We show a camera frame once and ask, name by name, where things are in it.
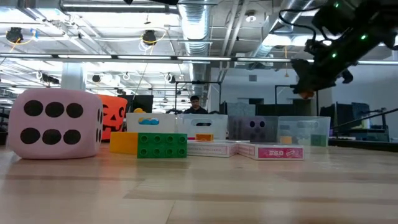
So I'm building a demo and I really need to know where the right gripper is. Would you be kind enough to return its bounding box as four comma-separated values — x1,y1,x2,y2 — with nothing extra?
290,58,343,94

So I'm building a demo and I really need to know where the small green toy block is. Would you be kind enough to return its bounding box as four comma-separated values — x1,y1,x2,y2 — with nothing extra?
310,134,327,147

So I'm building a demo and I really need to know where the purple foam die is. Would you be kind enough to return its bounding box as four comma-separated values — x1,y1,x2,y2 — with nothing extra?
233,117,275,142

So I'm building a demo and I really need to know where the red playing card box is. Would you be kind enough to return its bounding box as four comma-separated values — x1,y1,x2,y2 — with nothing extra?
236,141,305,161

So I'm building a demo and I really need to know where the small orange-yellow toy block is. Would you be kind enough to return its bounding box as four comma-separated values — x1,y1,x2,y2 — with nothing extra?
195,133,215,142

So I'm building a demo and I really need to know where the white playing card box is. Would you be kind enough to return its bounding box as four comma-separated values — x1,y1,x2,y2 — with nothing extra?
186,139,239,158

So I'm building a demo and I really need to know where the pink foam die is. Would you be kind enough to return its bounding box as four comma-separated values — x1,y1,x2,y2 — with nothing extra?
7,88,104,160

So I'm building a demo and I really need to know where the black desk with equipment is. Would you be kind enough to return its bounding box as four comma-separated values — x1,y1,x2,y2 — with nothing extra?
319,101,391,142

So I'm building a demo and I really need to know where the clear plastic bin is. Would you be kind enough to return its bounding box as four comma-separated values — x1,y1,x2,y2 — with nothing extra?
277,116,331,147
176,113,229,141

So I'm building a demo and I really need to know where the thin black bar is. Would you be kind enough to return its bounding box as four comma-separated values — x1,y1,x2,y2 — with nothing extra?
331,108,398,129

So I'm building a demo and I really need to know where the grey plastic bin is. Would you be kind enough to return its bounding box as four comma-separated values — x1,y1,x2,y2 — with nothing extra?
227,115,280,144

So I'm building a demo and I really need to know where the long ceiling light strip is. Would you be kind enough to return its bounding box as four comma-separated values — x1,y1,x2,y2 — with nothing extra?
0,53,398,65

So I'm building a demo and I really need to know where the person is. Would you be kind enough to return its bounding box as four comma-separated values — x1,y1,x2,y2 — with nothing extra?
183,95,210,114

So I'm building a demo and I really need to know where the white plastic bin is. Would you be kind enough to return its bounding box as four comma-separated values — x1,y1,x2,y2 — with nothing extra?
126,111,177,134

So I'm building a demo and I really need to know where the black monitor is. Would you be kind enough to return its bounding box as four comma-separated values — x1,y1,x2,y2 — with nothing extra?
133,95,154,114

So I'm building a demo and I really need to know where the dark green toy block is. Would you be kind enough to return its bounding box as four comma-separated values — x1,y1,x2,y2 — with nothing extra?
136,133,188,159

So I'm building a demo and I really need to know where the blue knobby toy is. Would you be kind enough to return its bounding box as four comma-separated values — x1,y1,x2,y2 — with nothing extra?
138,117,160,126

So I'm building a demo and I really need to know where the orange pumpkin bucket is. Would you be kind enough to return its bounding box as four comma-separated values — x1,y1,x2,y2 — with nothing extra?
98,94,128,141

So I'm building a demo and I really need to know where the large yellow toy block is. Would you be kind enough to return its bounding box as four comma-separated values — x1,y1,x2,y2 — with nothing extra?
109,131,139,156

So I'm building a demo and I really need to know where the yellow hanging cord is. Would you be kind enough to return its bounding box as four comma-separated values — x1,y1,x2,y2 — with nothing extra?
284,45,290,78

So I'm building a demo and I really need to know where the black stand frame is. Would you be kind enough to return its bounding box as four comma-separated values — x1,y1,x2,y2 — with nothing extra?
274,83,320,117
174,80,223,115

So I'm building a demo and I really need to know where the silver ventilation duct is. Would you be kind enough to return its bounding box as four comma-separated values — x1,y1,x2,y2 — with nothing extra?
254,0,315,58
176,0,216,80

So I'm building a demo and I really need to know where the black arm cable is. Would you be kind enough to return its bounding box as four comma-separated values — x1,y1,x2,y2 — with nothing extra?
277,6,318,44

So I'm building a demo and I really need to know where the black ceiling camera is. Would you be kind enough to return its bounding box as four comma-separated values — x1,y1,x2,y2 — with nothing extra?
6,27,24,44
142,29,157,47

